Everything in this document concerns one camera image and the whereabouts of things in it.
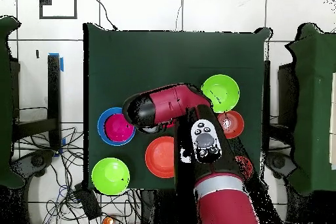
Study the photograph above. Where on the small orange bowl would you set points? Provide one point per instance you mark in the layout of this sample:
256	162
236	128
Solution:
235	126
245	167

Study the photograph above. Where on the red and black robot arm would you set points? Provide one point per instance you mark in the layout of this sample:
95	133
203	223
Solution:
170	103

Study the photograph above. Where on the dark green table cloth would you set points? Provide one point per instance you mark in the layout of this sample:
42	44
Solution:
170	55

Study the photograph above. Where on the black stool frame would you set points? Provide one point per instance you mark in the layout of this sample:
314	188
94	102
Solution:
53	90

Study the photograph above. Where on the green covered side table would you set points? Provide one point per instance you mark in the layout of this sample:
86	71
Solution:
5	103
315	116

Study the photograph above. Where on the gray chair base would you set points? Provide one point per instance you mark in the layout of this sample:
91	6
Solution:
278	163

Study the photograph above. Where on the black chair base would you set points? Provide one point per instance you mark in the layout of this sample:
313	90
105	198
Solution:
34	162

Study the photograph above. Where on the black power box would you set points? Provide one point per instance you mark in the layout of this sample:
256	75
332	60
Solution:
88	203

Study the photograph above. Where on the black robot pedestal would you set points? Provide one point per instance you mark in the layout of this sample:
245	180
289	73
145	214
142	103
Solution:
160	208

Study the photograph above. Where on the blue bowl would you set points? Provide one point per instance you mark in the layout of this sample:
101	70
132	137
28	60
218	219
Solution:
102	121

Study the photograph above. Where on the green bowl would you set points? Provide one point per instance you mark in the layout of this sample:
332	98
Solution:
110	179
223	90

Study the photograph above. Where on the orange round object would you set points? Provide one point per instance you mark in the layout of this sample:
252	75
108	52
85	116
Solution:
107	222

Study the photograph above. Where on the large orange bowl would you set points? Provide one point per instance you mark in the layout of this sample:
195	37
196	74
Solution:
160	157

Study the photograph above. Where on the pink bowl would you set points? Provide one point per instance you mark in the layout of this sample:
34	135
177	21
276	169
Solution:
116	129

